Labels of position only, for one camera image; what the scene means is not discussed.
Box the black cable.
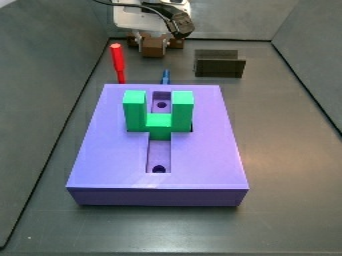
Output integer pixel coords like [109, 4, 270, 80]
[92, 0, 179, 34]

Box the purple base block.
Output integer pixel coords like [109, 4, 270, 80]
[67, 84, 249, 206]

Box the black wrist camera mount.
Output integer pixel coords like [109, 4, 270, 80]
[155, 3, 195, 39]

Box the brown T-shaped block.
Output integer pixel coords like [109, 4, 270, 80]
[127, 33, 185, 58]

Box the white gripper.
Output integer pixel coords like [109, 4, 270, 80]
[113, 0, 191, 50]

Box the green U-shaped block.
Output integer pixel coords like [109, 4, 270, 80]
[123, 90, 195, 141]

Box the blue peg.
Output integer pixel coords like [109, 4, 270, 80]
[161, 69, 171, 85]

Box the red peg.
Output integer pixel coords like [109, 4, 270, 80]
[110, 43, 126, 84]

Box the black angle fixture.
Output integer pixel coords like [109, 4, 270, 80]
[194, 49, 246, 78]

